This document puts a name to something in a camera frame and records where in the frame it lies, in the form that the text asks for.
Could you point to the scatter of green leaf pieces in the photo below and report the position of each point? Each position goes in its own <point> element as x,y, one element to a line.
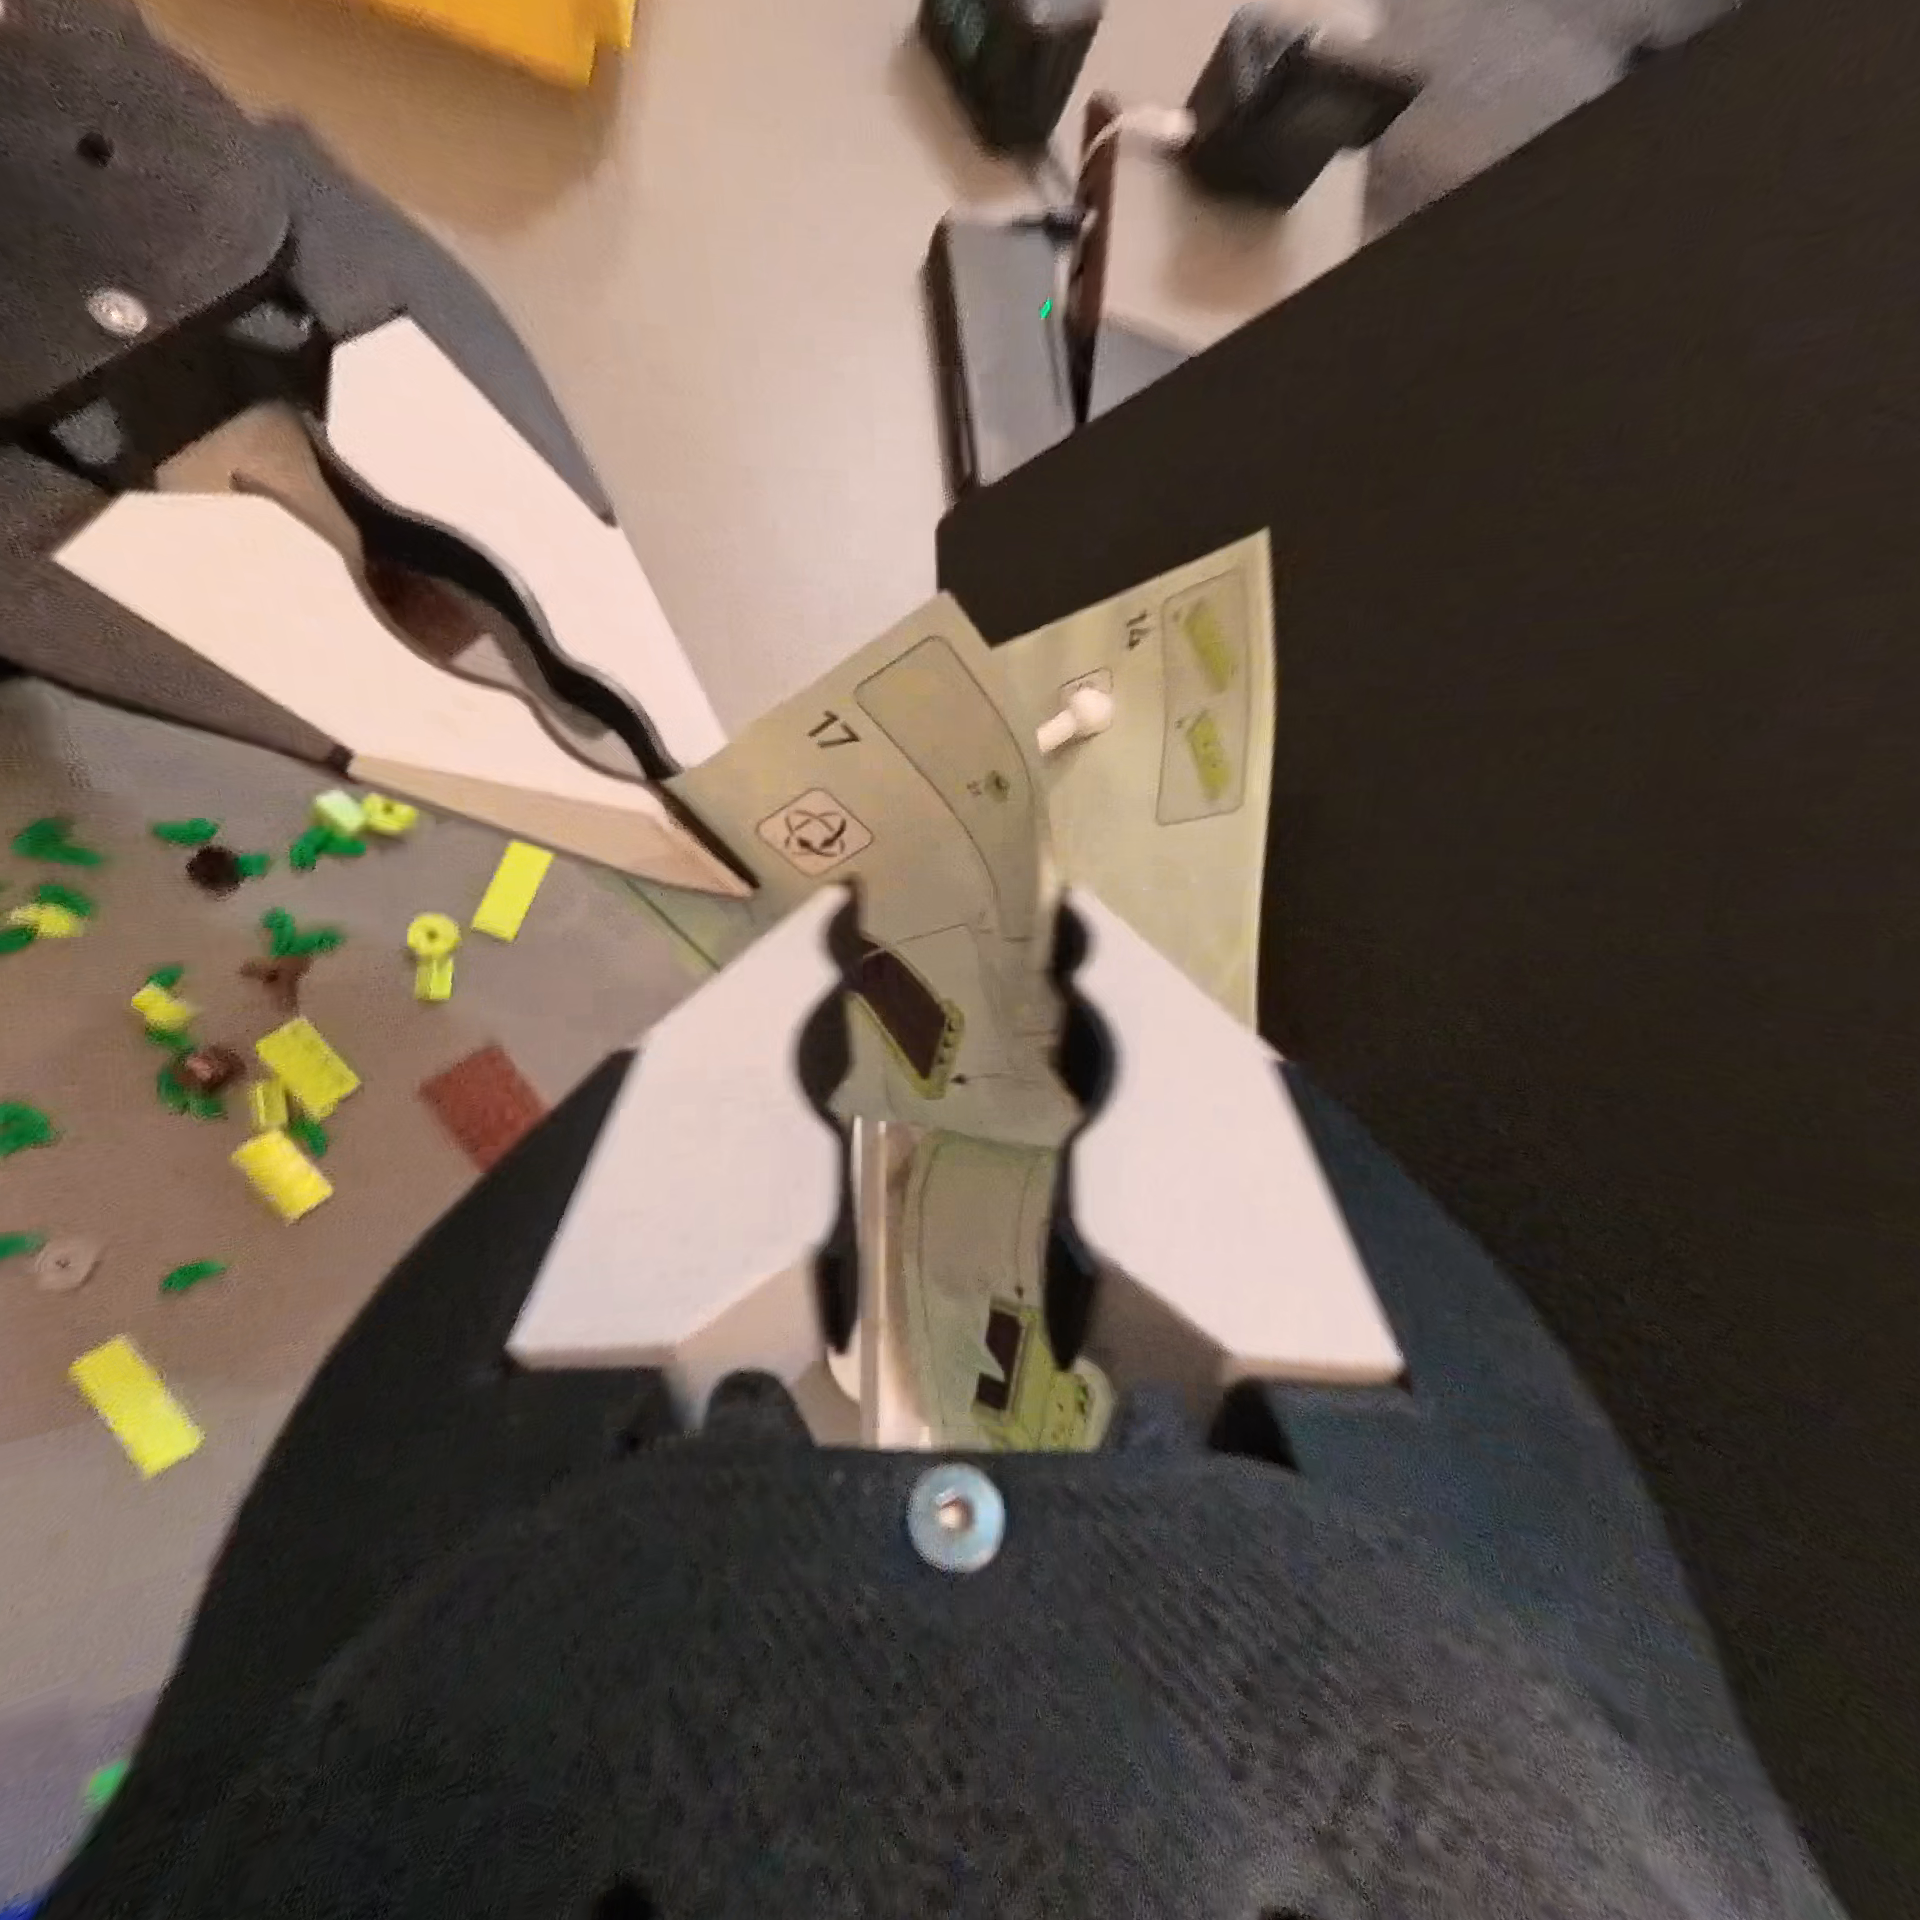
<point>183,831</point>

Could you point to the black box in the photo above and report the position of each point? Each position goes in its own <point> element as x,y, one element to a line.
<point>1298,104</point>
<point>1013,69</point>

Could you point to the brown studded plate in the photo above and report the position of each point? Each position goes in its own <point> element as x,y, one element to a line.
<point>480,1107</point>

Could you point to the wide lime flat tile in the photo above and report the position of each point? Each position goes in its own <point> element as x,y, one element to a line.
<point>513,890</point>

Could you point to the small lime brick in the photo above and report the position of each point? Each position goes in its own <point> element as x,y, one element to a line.
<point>162,1004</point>
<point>45,918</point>

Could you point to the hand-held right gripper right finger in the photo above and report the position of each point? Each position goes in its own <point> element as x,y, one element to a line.
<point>1245,1215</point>

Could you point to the brown round brick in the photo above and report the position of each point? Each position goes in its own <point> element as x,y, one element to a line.
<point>210,1065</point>

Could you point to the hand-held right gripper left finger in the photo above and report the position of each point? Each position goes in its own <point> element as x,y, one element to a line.
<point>674,1200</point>

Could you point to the square lime tile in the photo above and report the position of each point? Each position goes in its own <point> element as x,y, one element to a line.
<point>266,1107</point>

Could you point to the yellow plastic bin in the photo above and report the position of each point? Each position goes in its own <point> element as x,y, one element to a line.
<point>511,30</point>

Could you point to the dark flat device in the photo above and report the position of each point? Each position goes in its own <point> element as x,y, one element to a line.
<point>998,360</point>

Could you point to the lime round brick with tile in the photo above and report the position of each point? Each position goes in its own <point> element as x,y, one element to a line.
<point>433,939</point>

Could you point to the dark brown round plate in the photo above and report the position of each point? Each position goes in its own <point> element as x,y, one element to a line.
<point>213,867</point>

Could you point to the long lime flat tile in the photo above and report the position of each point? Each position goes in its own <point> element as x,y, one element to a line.
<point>134,1406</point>

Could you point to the grey round plate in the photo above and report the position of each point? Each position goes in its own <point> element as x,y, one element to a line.
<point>65,1265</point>

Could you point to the lime studded plate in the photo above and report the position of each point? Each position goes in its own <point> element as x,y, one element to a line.
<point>341,813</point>

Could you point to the black monitor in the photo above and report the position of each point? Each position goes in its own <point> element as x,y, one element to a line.
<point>1574,601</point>

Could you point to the brown branch connector piece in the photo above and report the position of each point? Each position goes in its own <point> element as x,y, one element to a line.
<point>279,978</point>

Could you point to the lime curved brick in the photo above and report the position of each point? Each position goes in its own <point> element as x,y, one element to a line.
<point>283,1175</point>

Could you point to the building instruction booklet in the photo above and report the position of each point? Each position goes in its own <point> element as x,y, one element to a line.
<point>930,751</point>

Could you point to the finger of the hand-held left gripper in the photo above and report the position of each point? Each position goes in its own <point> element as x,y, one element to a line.
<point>511,480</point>
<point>271,615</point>

